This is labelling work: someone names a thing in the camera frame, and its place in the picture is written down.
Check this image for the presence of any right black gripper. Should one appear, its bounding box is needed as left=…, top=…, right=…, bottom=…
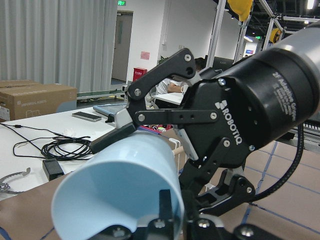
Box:
left=172, top=46, right=320, bottom=198

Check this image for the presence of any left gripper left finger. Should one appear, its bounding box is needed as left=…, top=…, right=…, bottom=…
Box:
left=99, top=189, right=179, bottom=240

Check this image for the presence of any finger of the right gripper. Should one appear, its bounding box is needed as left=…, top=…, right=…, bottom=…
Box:
left=196, top=168, right=256, bottom=217
left=89, top=48, right=218, bottom=154

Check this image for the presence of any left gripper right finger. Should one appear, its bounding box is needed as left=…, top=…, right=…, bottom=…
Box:
left=182, top=190, right=279, bottom=240

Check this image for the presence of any light blue plastic cup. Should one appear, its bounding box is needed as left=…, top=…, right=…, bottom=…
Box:
left=51, top=131, right=184, bottom=240

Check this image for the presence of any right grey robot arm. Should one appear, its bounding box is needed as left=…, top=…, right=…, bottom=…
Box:
left=90, top=22, right=320, bottom=216

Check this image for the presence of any seated person white shirt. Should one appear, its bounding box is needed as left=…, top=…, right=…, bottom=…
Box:
left=156, top=57, right=207, bottom=95

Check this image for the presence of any red fire extinguisher box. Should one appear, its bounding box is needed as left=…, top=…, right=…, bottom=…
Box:
left=132, top=67, right=148, bottom=82

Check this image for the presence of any teach pendant tablet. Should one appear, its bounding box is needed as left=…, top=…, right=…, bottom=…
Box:
left=93, top=103, right=127, bottom=117

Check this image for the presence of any black smartphone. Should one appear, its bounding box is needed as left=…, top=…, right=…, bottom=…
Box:
left=71, top=111, right=102, bottom=122

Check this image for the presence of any black power brick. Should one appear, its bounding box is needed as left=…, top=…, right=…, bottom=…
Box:
left=42, top=158, right=65, bottom=181

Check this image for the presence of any metal claw tool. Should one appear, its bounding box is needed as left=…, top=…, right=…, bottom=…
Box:
left=0, top=167, right=31, bottom=195

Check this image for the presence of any cardboard box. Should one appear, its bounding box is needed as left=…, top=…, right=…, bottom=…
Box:
left=0, top=79, right=77, bottom=122

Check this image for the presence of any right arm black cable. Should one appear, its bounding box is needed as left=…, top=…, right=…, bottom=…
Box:
left=249, top=124, right=305, bottom=203

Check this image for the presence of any coiled black cable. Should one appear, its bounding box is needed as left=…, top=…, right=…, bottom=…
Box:
left=39, top=136, right=95, bottom=161

